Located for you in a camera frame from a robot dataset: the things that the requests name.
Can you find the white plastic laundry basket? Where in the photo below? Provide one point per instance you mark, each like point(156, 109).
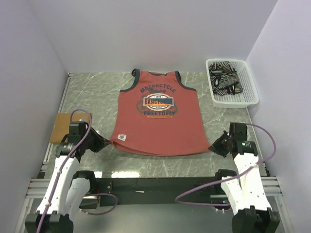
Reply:
point(249, 95)

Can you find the rust red tank top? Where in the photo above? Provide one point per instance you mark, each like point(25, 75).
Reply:
point(159, 116)

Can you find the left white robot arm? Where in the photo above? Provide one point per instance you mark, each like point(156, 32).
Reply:
point(68, 185)

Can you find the striped multicolour tank top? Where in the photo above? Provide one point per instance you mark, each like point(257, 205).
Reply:
point(224, 79)

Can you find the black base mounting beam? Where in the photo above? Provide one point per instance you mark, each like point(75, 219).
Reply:
point(130, 191)

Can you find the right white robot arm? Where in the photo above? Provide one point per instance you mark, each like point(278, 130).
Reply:
point(252, 212)

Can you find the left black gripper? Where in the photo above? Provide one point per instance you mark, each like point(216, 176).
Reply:
point(101, 142)

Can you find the tan ribbed tank top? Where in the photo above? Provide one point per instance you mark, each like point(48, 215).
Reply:
point(61, 125)

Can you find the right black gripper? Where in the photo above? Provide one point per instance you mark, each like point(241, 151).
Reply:
point(215, 147)

